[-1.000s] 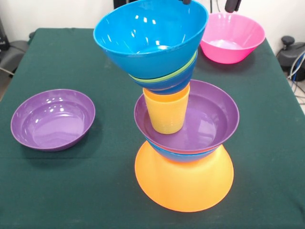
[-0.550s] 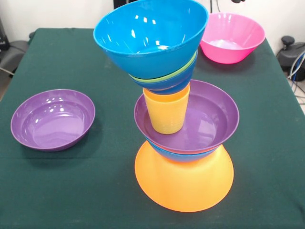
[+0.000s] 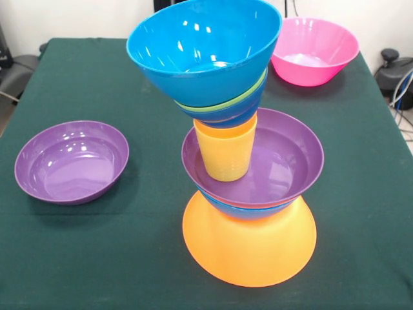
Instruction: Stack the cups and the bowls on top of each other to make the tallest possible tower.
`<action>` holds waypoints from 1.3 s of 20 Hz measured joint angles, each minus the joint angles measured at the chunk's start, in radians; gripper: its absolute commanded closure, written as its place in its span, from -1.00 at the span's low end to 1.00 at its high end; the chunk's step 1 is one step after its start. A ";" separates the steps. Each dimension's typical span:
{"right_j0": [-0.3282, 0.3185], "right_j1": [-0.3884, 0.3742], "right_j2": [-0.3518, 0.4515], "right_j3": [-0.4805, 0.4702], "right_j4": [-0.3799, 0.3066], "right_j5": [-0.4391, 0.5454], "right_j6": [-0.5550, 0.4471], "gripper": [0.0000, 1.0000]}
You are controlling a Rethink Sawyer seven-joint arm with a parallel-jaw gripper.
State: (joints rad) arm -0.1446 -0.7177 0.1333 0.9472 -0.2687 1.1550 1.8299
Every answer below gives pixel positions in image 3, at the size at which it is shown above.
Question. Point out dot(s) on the orange cup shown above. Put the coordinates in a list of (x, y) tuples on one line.
[(226, 131)]

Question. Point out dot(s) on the light blue bowl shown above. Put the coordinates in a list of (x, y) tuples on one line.
[(251, 213), (209, 84)]

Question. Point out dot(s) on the small dark blue bowl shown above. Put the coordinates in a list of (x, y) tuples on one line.
[(238, 116)]

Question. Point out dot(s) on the large pink bowl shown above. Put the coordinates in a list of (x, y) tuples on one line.
[(316, 61)]

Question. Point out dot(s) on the large orange bowl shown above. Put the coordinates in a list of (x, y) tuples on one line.
[(248, 252)]

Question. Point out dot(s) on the small green bowl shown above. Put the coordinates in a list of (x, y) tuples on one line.
[(248, 95)]

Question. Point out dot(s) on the yellow cup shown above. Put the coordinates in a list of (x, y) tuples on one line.
[(226, 158)]

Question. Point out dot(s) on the dark green tablecloth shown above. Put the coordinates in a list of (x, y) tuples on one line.
[(80, 258)]

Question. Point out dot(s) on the purple shallow bowl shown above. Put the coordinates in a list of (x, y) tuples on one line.
[(290, 155), (71, 168)]

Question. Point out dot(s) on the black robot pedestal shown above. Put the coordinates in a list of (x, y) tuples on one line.
[(163, 2)]

